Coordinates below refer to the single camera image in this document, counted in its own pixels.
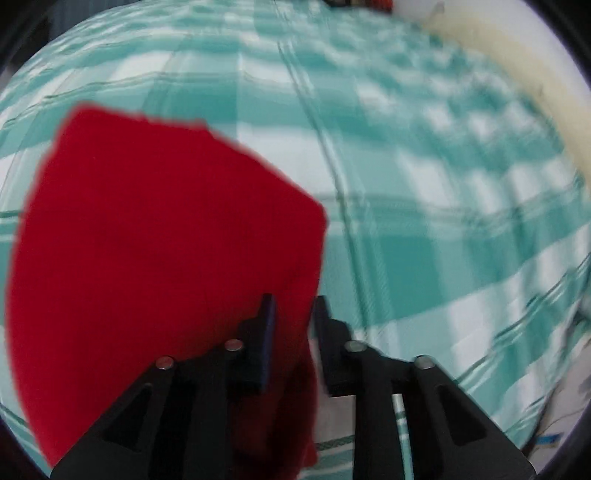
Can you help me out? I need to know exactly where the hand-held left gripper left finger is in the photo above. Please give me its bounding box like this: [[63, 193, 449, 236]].
[[50, 293, 278, 480]]

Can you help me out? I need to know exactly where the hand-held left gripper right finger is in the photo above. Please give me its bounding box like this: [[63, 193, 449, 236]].
[[313, 295, 539, 480]]

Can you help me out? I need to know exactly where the red shirt with white print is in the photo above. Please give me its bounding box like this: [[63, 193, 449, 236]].
[[4, 105, 329, 480]]

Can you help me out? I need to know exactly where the pile of dark clothes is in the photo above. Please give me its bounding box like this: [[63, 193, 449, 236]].
[[323, 0, 395, 12]]

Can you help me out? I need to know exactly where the teal white checked bed sheet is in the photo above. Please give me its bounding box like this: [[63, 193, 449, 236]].
[[0, 0, 591, 480]]

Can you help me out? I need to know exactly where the pale grey cloth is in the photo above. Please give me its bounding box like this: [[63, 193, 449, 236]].
[[526, 355, 591, 462]]

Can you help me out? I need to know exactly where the cream headboard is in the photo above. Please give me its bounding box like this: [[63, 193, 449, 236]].
[[422, 9, 591, 195]]

